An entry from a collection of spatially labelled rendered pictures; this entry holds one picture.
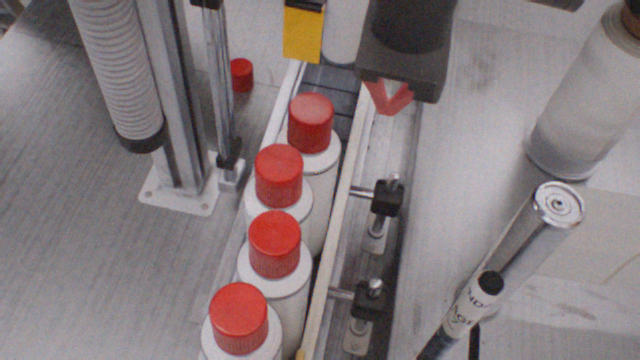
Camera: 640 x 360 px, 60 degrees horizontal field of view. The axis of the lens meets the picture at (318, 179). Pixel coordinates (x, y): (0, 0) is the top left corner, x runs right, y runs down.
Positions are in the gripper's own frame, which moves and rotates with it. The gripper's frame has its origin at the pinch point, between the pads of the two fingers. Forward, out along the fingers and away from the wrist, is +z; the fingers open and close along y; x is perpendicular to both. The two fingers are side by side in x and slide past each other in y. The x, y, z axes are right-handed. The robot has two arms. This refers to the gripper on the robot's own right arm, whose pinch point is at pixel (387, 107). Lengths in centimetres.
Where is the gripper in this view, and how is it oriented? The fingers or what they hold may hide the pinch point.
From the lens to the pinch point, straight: 49.8
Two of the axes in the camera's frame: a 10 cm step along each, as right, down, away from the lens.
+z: -0.7, 5.5, 8.4
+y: 2.2, -8.1, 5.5
